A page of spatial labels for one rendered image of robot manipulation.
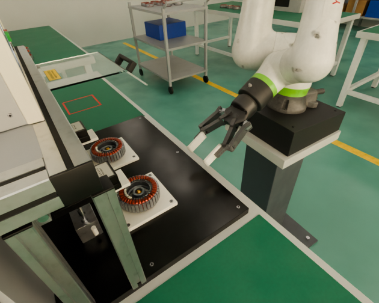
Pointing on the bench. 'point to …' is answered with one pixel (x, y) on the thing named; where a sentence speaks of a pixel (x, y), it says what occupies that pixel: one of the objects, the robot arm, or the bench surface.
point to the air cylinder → (86, 232)
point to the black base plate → (139, 166)
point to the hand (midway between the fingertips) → (203, 149)
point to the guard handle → (126, 61)
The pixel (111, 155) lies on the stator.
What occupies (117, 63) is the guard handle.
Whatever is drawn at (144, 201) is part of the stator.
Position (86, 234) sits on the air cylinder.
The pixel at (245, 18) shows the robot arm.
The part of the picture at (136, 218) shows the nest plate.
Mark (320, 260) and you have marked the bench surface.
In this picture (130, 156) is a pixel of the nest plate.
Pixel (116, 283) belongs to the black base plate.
